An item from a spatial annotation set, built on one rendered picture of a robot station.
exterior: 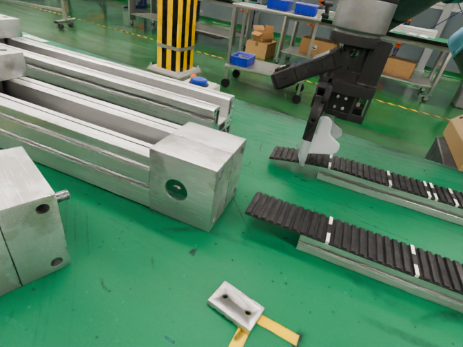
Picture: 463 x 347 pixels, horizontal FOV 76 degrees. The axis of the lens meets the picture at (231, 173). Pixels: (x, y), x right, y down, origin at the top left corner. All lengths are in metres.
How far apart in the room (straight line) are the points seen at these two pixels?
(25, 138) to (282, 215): 0.39
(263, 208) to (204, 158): 0.10
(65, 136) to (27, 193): 0.18
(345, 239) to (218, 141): 0.20
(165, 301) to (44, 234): 0.13
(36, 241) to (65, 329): 0.08
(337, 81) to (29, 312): 0.46
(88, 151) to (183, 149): 0.14
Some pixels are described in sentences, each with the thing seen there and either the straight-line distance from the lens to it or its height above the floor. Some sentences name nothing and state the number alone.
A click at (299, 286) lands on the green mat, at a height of 0.78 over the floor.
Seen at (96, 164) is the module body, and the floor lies 0.82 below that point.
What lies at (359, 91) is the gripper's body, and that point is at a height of 0.95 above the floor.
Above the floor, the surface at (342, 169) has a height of 0.82.
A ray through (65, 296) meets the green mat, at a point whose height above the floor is 0.78.
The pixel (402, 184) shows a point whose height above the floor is 0.81.
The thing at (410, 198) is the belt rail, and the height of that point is 0.80.
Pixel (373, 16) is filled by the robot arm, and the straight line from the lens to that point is 0.47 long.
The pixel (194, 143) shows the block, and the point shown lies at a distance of 0.38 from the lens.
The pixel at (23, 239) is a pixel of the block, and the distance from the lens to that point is 0.33.
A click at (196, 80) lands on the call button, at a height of 0.85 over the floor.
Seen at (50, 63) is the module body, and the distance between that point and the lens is 0.74.
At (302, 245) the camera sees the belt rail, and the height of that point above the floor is 0.79.
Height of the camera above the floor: 1.05
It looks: 33 degrees down
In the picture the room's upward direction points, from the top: 10 degrees clockwise
